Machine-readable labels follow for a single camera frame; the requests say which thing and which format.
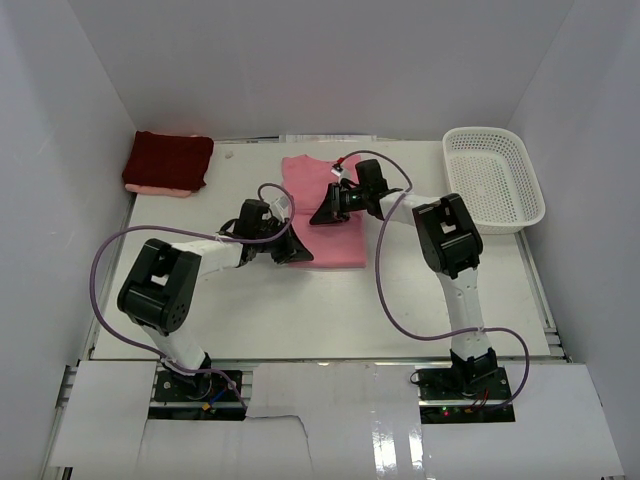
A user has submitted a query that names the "folded light pink t-shirt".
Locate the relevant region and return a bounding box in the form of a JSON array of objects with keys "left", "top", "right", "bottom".
[{"left": 124, "top": 183, "right": 193, "bottom": 198}]

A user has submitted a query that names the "folded dark red t-shirt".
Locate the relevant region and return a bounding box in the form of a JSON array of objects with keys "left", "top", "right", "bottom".
[{"left": 122, "top": 131, "right": 214, "bottom": 192}]

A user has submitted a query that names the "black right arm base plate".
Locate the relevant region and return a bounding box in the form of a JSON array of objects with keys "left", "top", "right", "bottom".
[{"left": 409, "top": 367, "right": 516, "bottom": 425}]

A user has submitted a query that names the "white paper strip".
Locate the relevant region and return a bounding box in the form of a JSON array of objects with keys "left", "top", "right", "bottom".
[{"left": 278, "top": 134, "right": 377, "bottom": 143}]

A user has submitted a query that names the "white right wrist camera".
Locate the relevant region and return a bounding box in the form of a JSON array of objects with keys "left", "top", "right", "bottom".
[{"left": 331, "top": 158, "right": 351, "bottom": 182}]

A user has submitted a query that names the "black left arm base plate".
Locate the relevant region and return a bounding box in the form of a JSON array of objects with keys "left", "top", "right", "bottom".
[{"left": 148, "top": 370, "right": 248, "bottom": 421}]

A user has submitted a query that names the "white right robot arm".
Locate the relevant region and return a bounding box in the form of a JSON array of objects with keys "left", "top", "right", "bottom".
[{"left": 310, "top": 159, "right": 498, "bottom": 395}]

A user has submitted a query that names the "white perforated plastic basket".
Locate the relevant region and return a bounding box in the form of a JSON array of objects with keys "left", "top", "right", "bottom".
[{"left": 442, "top": 127, "right": 546, "bottom": 235}]

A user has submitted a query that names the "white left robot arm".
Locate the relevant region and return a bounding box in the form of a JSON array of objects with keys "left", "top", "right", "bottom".
[{"left": 117, "top": 199, "right": 314, "bottom": 398}]

